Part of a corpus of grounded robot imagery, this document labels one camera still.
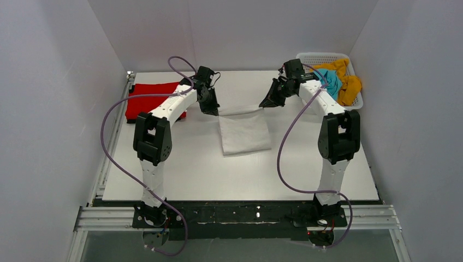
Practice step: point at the aluminium frame rail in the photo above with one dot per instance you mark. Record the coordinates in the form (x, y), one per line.
(92, 217)

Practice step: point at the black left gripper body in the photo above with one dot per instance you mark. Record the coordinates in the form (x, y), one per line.
(207, 100)

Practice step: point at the light blue crumpled t shirt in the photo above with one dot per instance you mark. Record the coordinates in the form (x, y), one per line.
(330, 80)

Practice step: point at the red folded t shirt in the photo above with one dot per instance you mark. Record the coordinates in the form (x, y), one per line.
(146, 104)

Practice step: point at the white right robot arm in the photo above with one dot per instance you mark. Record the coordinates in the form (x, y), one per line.
(339, 136)

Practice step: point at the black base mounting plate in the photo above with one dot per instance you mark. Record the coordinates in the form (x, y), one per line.
(235, 219)

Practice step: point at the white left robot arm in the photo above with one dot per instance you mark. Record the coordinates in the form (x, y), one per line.
(153, 138)

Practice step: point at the mustard yellow crumpled t shirt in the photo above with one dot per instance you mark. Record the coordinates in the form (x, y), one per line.
(351, 84)

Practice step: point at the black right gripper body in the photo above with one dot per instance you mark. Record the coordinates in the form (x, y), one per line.
(276, 93)

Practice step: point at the white t shirt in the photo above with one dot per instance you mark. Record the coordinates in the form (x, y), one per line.
(243, 130)

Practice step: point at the white plastic basket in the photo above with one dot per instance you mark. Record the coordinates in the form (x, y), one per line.
(317, 58)

